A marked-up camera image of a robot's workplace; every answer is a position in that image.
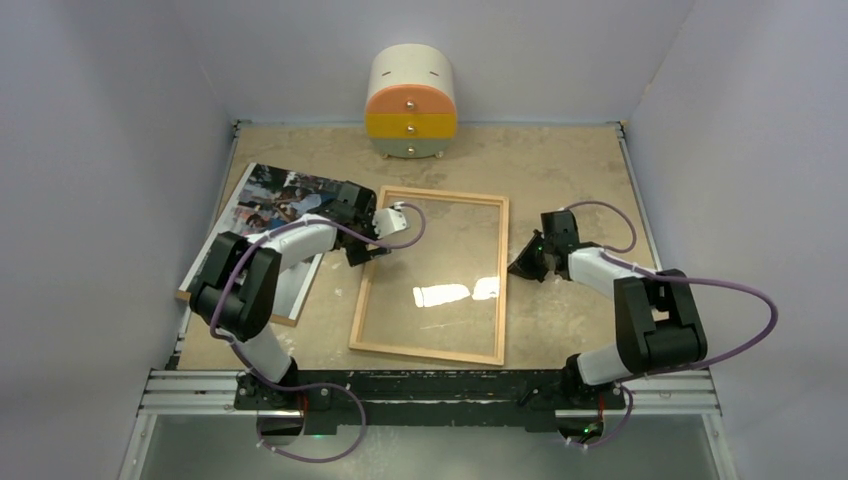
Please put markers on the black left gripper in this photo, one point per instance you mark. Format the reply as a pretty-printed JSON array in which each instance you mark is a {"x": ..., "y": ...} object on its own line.
[{"x": 359, "y": 253}]

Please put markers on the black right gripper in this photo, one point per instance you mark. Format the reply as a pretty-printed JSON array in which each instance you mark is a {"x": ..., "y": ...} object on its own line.
[{"x": 522, "y": 266}]

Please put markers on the wooden picture frame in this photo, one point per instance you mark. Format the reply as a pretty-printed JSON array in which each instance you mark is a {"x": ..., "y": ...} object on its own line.
[{"x": 500, "y": 285}]

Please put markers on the printed photo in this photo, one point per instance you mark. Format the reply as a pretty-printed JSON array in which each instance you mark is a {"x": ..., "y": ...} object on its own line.
[{"x": 267, "y": 198}]

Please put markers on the clear acrylic frame pane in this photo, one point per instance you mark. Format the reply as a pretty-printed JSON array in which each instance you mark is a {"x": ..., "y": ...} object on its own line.
[{"x": 437, "y": 278}]

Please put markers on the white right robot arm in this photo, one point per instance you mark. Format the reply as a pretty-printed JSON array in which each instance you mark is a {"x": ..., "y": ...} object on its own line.
[{"x": 657, "y": 323}]

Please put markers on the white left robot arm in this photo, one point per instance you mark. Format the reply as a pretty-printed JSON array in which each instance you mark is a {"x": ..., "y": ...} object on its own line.
[{"x": 235, "y": 289}]

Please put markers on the round three-drawer mini cabinet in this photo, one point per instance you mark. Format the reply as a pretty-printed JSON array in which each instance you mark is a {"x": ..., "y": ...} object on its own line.
[{"x": 410, "y": 110}]

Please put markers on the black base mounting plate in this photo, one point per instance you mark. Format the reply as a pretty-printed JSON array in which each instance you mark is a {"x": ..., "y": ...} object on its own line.
[{"x": 537, "y": 401}]

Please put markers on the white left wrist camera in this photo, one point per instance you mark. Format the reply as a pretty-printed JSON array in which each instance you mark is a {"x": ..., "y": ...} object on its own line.
[{"x": 389, "y": 221}]

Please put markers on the aluminium extrusion rail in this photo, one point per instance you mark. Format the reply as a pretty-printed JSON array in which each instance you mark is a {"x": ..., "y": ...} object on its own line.
[{"x": 210, "y": 392}]

